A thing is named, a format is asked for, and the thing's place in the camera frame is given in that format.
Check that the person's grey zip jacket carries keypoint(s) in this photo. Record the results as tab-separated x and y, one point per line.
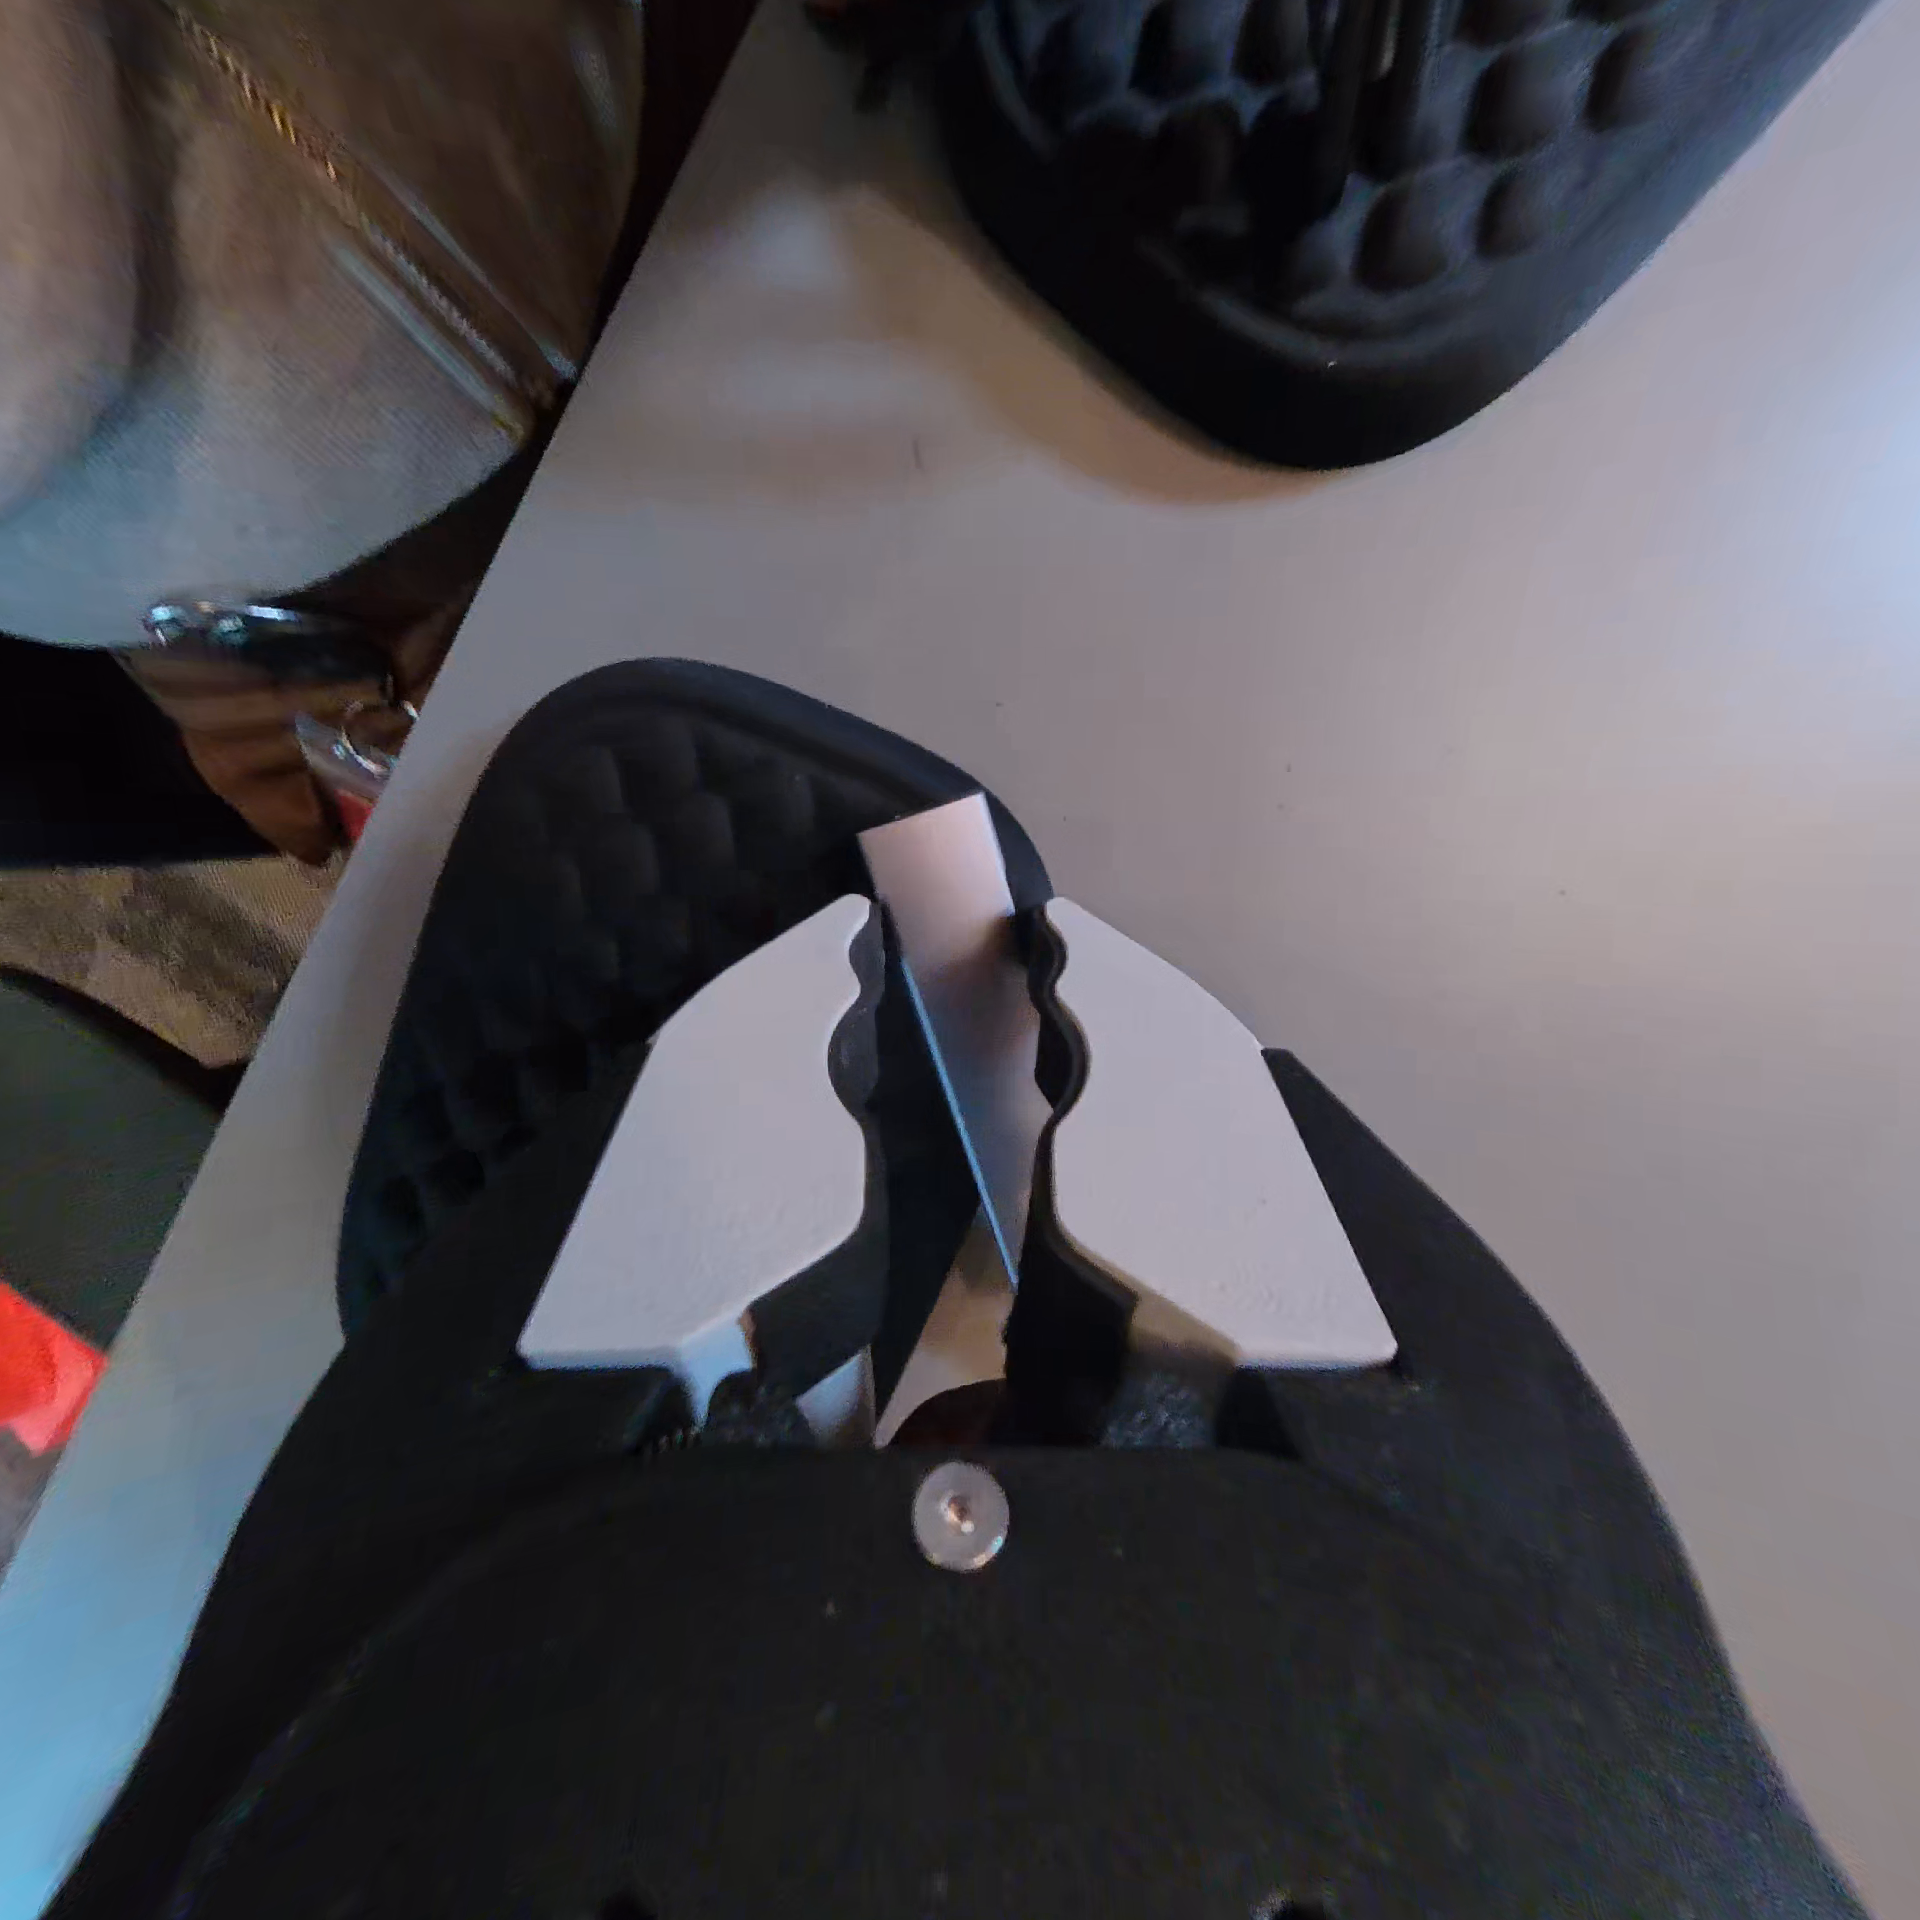
225	299

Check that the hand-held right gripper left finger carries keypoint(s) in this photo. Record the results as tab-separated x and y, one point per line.
705	1154

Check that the black textured pad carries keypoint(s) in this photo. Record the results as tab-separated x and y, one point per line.
599	886
1277	225

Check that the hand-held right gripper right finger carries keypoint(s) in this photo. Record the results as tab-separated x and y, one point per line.
1202	1154

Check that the red object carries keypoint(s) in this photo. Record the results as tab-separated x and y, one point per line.
43	1366

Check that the silver carabiner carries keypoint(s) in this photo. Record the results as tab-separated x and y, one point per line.
254	627

